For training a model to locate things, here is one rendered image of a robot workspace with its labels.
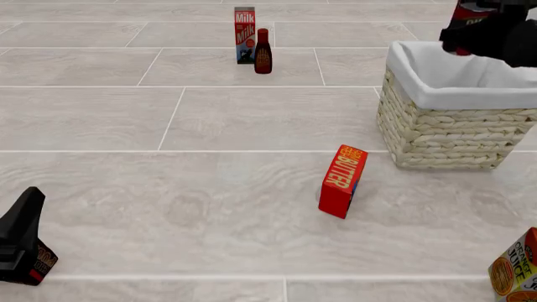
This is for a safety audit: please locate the red white milk carton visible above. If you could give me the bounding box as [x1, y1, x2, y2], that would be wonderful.
[233, 6, 257, 65]

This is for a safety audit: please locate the dark red sauce bottle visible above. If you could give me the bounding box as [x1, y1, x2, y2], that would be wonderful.
[253, 28, 274, 76]

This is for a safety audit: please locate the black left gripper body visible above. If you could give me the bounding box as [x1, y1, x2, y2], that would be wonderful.
[0, 238, 39, 279]

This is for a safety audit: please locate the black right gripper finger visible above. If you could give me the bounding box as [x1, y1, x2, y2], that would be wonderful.
[438, 18, 511, 55]

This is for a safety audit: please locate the orange juice carton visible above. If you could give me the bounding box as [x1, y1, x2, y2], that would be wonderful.
[487, 226, 537, 302]

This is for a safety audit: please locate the woven pale wicker basket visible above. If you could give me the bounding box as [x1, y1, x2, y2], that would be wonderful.
[376, 67, 537, 171]

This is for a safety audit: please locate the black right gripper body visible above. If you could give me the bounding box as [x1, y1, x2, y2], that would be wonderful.
[503, 18, 537, 69]

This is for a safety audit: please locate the red black tomato sauce tin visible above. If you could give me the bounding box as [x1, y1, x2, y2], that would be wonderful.
[451, 0, 501, 58]

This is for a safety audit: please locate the white cloth basket liner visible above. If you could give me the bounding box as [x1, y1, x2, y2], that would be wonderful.
[386, 39, 537, 111]

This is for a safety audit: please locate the dark chocolate pudding box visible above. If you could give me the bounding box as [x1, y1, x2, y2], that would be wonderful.
[0, 237, 60, 287]

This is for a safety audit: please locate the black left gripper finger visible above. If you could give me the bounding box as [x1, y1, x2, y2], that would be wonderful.
[0, 186, 47, 250]

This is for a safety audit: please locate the red butter box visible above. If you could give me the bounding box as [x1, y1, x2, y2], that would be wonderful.
[317, 143, 369, 220]

